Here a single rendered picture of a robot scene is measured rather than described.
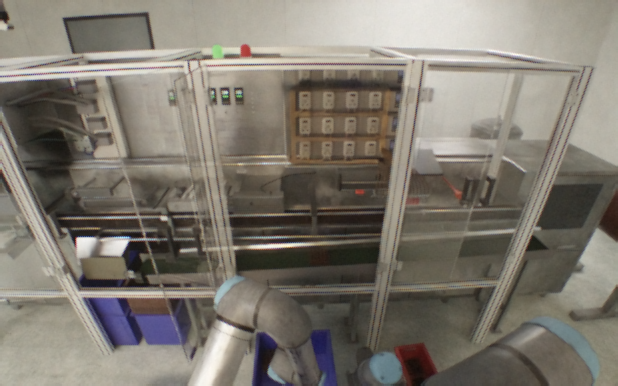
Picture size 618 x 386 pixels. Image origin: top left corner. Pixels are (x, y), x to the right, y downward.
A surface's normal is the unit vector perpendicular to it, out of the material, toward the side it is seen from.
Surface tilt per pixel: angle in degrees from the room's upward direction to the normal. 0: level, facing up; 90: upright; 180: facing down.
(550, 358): 15
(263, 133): 90
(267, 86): 90
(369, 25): 90
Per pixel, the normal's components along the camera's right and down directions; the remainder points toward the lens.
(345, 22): 0.04, 0.48
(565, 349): 0.11, -0.73
